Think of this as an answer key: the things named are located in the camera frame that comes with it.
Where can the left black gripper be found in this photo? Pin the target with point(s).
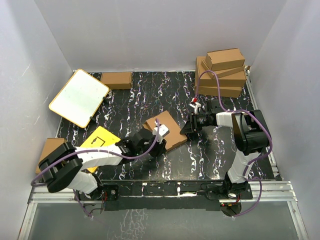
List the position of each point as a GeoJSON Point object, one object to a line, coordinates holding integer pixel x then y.
{"type": "Point", "coordinates": [160, 148]}

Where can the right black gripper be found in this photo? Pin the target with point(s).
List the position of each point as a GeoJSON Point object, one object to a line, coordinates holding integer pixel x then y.
{"type": "Point", "coordinates": [190, 124]}

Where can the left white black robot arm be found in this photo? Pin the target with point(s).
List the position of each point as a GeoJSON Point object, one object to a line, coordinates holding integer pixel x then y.
{"type": "Point", "coordinates": [65, 167]}

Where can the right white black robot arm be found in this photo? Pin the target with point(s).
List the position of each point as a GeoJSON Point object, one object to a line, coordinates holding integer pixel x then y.
{"type": "Point", "coordinates": [250, 134]}

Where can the large stacked cardboard box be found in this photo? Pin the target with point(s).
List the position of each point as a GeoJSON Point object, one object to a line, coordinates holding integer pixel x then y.
{"type": "Point", "coordinates": [208, 79]}

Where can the top small stacked cardboard box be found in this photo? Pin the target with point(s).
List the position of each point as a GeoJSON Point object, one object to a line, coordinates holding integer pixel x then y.
{"type": "Point", "coordinates": [224, 59]}

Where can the yellow card with black drawing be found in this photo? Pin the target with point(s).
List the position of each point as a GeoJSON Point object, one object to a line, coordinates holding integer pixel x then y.
{"type": "Point", "coordinates": [100, 139]}

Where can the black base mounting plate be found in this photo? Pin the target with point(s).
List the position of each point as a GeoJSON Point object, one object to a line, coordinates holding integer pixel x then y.
{"type": "Point", "coordinates": [157, 195]}

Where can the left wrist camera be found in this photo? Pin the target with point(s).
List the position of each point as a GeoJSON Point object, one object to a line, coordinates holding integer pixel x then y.
{"type": "Point", "coordinates": [160, 131]}

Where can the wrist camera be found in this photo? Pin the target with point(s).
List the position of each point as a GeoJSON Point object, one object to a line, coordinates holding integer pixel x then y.
{"type": "Point", "coordinates": [195, 106]}
{"type": "Point", "coordinates": [160, 131]}

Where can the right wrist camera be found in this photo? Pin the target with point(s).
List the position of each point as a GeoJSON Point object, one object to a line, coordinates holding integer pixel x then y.
{"type": "Point", "coordinates": [195, 106]}

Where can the white board with wooden frame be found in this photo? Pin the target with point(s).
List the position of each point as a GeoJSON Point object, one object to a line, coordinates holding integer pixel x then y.
{"type": "Point", "coordinates": [79, 99]}

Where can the aluminium frame rail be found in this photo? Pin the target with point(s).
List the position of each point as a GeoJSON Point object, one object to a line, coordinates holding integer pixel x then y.
{"type": "Point", "coordinates": [272, 214]}

